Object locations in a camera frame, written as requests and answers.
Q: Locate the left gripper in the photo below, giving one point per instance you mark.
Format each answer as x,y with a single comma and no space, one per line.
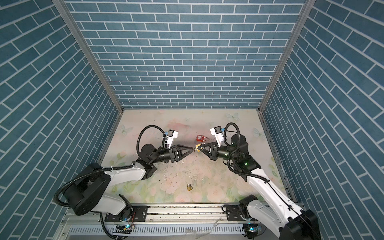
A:
187,153

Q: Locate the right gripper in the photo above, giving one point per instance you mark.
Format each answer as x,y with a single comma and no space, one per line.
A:
214,153

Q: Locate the red padlock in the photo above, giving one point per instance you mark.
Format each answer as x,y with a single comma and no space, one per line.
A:
201,138

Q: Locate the small brass padlock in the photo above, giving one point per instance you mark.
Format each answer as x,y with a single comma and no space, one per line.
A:
189,187

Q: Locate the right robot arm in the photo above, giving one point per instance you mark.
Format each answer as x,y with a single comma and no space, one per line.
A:
270,192

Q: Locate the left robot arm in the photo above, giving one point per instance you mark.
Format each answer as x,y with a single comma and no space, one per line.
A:
87,191

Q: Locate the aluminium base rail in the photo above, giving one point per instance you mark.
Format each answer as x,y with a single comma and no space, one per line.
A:
197,220

